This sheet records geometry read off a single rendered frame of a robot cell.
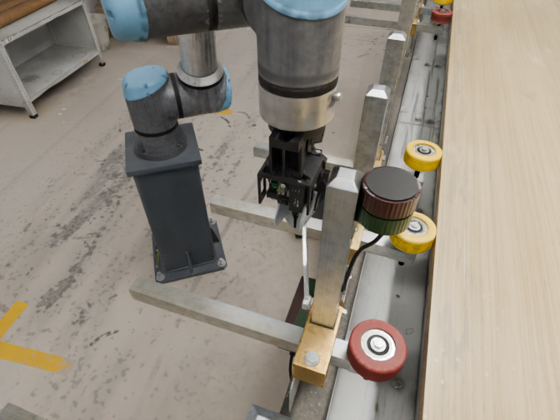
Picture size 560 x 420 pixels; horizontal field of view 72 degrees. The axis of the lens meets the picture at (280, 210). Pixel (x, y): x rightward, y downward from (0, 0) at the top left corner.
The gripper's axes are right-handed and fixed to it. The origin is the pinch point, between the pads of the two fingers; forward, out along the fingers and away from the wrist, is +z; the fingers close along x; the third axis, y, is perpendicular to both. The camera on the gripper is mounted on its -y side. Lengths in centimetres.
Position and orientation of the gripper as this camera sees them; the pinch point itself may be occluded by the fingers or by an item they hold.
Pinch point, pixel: (297, 218)
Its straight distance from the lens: 62.5
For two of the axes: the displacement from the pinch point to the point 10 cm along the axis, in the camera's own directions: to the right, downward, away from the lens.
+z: 0.0, 7.1, 7.0
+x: 9.4, 2.3, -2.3
